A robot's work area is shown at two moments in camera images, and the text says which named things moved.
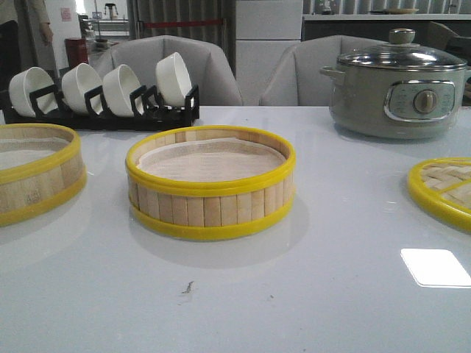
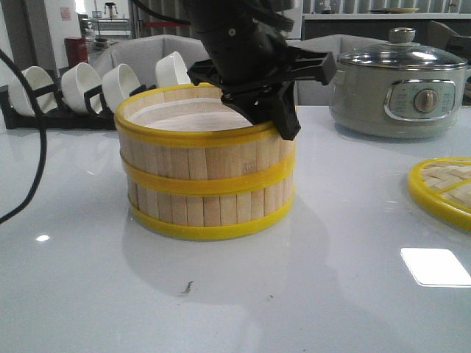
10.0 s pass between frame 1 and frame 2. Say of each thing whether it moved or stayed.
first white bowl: stayed
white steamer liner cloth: moved
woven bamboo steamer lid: stayed
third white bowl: stayed
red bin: stayed
